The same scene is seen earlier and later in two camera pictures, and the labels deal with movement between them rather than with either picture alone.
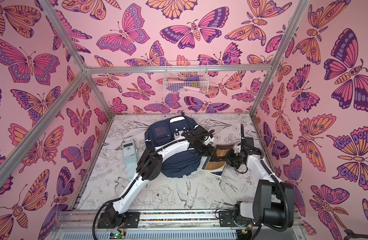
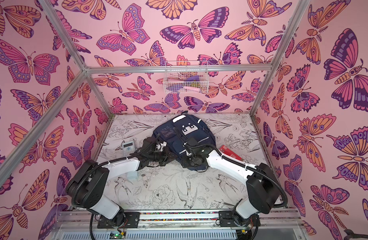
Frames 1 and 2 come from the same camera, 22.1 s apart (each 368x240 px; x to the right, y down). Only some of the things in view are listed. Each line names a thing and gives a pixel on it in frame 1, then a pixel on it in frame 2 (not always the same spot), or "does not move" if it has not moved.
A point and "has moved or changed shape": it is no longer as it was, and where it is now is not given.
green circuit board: x=117 y=235 does not move
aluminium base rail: x=76 y=224 does not move
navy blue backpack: x=156 y=134 has moved or changed shape
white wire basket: x=186 y=77 does not move
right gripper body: x=232 y=157 → x=188 y=151
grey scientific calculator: x=129 y=152 does not move
